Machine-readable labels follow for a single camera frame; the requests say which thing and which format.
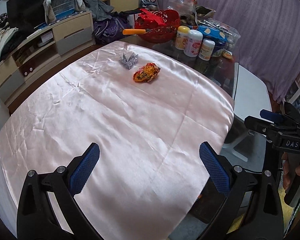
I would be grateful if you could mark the orange foil candy wrapper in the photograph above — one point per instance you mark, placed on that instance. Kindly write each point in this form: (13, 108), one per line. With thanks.
(146, 73)

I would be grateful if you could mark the beige TV cabinet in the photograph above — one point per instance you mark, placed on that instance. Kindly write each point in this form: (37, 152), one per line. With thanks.
(42, 51)

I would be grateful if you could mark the clear plastic storage box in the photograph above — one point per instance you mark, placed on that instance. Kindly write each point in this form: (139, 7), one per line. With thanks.
(230, 33)

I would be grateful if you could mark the pink satin tablecloth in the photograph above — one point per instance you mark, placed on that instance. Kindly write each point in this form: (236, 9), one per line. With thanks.
(149, 173)

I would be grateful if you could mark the black flat television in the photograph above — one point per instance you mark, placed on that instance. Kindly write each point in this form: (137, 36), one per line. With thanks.
(25, 13)

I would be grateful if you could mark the person's right hand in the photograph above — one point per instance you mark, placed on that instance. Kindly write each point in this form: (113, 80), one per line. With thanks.
(286, 176)

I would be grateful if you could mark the purple curtain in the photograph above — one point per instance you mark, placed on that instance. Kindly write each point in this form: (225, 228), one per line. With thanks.
(269, 42)

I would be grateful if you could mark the yellow lid bottle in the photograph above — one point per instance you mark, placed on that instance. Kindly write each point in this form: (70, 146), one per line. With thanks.
(181, 37)

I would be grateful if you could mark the covered bird cage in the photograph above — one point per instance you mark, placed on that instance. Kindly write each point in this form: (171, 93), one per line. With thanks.
(56, 9)

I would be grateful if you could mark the small white supplement bottle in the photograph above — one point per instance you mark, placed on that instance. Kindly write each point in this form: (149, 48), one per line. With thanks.
(206, 49)

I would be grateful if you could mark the pink label white bottle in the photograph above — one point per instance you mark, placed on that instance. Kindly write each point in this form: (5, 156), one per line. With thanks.
(193, 43)

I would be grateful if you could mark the orange handled knife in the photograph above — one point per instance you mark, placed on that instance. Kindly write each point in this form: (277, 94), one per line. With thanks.
(135, 31)

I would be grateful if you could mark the white bookshelf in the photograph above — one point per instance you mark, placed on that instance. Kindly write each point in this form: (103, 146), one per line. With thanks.
(293, 94)

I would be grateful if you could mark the white folding lap table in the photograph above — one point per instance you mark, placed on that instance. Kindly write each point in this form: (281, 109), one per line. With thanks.
(242, 146)

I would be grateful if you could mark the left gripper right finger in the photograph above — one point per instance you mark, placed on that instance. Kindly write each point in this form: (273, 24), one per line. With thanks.
(263, 218)

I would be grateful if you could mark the blue chips bag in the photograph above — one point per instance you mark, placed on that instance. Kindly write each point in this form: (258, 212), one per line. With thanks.
(212, 33)

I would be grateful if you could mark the purple bag on floor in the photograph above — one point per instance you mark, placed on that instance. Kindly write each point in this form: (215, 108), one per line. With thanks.
(110, 30)

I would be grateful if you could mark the red plastic basket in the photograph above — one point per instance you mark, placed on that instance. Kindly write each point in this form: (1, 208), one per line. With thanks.
(161, 26)

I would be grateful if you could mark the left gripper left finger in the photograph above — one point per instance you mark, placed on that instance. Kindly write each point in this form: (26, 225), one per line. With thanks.
(36, 218)

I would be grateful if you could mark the silver folded paper piece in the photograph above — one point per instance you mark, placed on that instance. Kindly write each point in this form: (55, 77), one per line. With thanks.
(129, 61)

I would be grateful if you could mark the glass coffee table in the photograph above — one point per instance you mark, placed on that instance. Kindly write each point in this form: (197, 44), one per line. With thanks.
(222, 71)

